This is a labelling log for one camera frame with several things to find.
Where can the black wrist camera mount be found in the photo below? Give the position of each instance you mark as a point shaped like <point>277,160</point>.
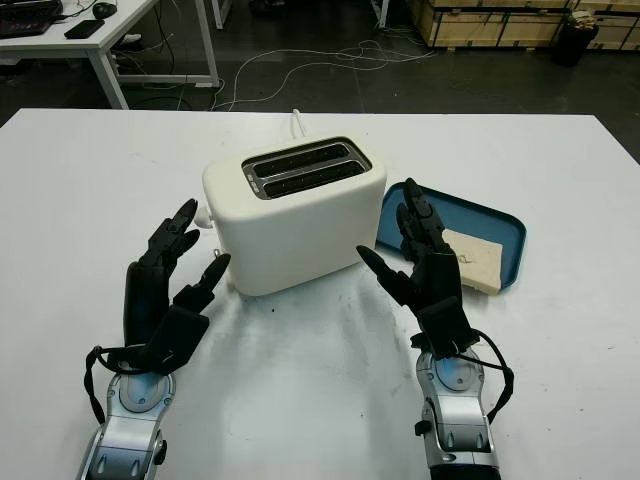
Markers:
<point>180,335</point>
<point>445,330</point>

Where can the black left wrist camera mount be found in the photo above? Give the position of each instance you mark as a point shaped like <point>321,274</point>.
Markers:
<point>180,335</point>

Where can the white toaster lever knob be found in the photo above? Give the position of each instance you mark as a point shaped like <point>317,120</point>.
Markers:
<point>204,217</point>

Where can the white two-slot toaster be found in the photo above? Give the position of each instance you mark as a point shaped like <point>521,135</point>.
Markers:
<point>300,230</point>

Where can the black waste bin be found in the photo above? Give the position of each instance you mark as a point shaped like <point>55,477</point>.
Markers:
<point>575,45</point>

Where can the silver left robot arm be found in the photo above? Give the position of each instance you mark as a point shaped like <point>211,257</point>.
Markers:
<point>130,435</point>

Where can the white office desk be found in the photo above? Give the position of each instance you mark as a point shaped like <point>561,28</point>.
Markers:
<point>125,20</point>

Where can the white bread slice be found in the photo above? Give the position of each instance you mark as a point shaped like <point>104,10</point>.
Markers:
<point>480,260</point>

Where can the blue plastic tray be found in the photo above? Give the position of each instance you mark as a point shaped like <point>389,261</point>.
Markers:
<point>490,215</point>

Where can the black smartphone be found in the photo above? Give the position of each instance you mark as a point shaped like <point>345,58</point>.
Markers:
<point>84,29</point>

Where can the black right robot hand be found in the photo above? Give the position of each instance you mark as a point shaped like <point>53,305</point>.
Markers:
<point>435,275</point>

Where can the white power strip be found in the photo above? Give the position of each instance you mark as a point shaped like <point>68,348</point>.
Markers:
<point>132,38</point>

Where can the black keyboard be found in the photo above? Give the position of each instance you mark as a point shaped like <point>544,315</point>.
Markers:
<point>25,22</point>

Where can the long wooden crate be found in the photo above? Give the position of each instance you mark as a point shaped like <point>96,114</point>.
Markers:
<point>475,25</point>

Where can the short wooden crate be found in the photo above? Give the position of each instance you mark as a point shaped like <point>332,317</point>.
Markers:
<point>620,30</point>

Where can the black computer mouse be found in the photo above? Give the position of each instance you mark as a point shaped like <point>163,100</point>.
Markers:
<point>104,8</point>

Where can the white table leg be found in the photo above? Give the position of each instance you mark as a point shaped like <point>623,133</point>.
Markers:
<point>219,6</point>
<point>382,12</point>

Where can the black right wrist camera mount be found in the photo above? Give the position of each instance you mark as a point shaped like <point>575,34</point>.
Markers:
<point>445,330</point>

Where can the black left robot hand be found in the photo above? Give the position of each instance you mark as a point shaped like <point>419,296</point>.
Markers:
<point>147,300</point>

